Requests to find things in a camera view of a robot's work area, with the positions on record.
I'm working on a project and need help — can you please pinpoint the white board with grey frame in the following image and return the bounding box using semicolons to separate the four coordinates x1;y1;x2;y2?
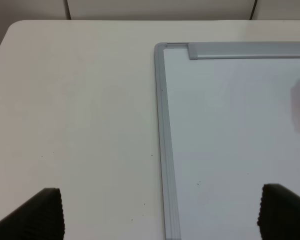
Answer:
154;41;300;240

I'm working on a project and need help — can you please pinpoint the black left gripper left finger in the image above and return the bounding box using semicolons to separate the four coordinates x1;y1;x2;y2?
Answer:
0;187;65;240

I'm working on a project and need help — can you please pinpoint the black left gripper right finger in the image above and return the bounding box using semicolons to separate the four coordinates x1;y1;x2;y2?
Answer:
257;183;300;240

